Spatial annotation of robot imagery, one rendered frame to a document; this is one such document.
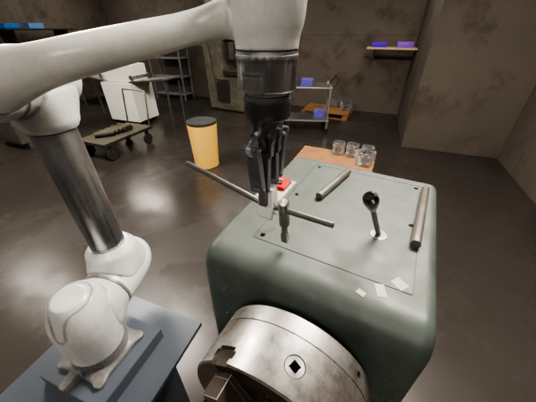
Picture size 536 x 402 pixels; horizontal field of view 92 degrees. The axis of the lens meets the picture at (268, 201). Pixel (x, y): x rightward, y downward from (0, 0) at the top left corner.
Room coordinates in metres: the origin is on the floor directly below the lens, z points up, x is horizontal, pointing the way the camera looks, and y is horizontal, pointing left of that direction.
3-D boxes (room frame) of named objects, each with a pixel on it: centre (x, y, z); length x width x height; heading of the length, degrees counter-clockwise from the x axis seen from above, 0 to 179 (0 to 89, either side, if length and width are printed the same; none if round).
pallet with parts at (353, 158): (3.35, -0.92, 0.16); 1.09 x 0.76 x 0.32; 69
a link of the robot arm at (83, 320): (0.44, 0.53, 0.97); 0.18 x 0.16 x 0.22; 176
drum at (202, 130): (3.48, 0.89, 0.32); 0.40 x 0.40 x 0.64
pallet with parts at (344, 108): (6.16, -1.37, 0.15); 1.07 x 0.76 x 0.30; 69
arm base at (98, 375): (0.41, 0.54, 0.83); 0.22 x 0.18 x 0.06; 159
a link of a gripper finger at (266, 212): (0.42, 0.00, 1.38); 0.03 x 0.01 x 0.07; 62
